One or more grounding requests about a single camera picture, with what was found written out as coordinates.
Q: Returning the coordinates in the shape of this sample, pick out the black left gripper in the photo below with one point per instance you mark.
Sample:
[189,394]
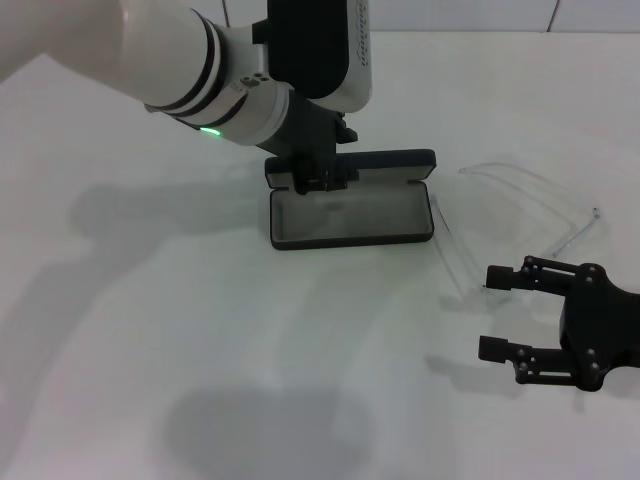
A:
[305,135]

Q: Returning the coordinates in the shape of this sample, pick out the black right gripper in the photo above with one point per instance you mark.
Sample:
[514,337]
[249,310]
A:
[600,330]

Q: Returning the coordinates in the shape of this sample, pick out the black glasses case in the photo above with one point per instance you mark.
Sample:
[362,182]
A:
[350,220]

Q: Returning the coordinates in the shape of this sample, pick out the clear white glasses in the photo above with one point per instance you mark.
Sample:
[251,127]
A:
[448,246]

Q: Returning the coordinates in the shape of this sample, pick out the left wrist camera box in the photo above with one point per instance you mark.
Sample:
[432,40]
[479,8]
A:
[310,45]

